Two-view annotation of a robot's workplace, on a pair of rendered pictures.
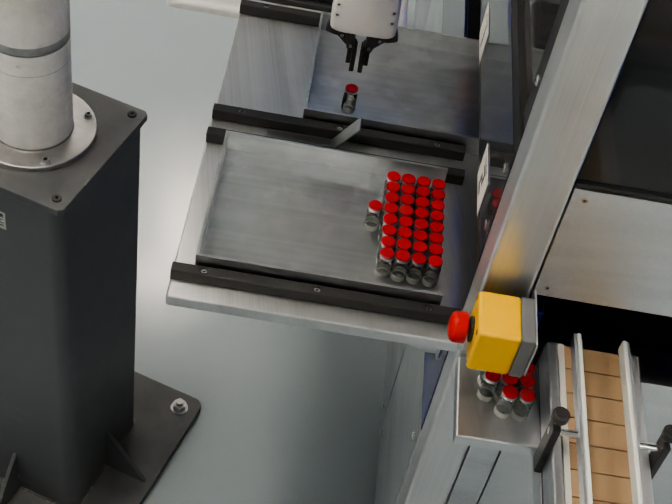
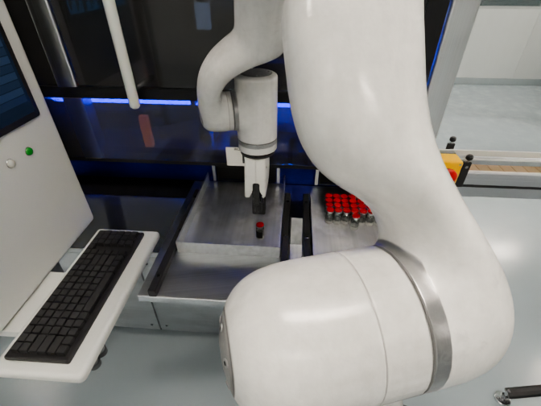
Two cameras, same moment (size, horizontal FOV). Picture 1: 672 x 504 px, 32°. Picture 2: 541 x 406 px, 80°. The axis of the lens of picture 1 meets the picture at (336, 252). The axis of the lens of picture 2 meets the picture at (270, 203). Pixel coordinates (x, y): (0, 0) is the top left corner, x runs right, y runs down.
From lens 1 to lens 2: 162 cm
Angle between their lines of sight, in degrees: 60
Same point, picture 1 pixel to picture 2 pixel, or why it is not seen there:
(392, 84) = (233, 219)
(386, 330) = not seen: hidden behind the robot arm
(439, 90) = (236, 203)
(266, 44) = (196, 278)
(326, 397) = not seen: hidden behind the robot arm
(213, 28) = not seen: outside the picture
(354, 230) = (359, 234)
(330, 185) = (328, 243)
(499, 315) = (448, 157)
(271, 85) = (241, 274)
